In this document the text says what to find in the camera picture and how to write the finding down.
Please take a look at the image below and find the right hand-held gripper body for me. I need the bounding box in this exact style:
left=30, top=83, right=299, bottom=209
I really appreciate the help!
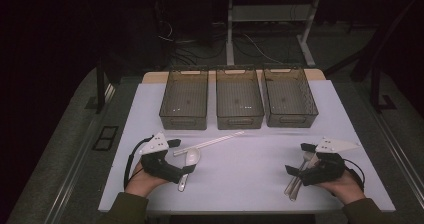
left=299, top=136, right=362, bottom=187

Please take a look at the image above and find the black floor cable bundle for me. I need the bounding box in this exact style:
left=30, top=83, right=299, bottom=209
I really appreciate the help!
left=156, top=17, right=229, bottom=68

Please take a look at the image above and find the white metal stand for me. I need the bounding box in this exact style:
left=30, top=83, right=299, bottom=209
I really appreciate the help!
left=225, top=0, right=323, bottom=68

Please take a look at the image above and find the black slanted stand leg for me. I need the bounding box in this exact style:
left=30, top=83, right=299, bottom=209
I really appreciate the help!
left=349, top=0, right=423, bottom=82

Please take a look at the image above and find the black upright stand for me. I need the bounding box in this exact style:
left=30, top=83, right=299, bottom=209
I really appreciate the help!
left=95, top=57, right=116, bottom=115
left=369, top=65, right=398, bottom=114

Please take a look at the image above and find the brown transparent plastic basket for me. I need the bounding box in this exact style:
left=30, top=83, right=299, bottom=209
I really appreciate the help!
left=215, top=67, right=265, bottom=131
left=263, top=66, right=319, bottom=129
left=158, top=68, right=209, bottom=131

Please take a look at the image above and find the metal floor rail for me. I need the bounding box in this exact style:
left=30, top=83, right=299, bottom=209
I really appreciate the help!
left=43, top=83, right=116, bottom=224
left=354, top=83, right=424, bottom=200

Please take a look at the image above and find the white spoon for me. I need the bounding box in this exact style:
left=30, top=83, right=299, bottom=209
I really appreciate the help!
left=177, top=147, right=202, bottom=193

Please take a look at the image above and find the person's right hand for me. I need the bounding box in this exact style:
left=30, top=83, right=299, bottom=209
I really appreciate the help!
left=314, top=168, right=367, bottom=206

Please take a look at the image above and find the person's left hand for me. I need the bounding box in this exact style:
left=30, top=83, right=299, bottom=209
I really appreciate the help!
left=124, top=162, right=169, bottom=198

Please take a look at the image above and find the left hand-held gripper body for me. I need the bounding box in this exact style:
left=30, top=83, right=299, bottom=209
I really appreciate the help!
left=138, top=132, right=188, bottom=185

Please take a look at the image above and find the white floor cable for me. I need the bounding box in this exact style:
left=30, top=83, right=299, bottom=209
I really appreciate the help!
left=242, top=33, right=285, bottom=66

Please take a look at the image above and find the white table mat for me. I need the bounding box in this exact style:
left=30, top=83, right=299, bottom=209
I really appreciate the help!
left=98, top=79, right=397, bottom=214

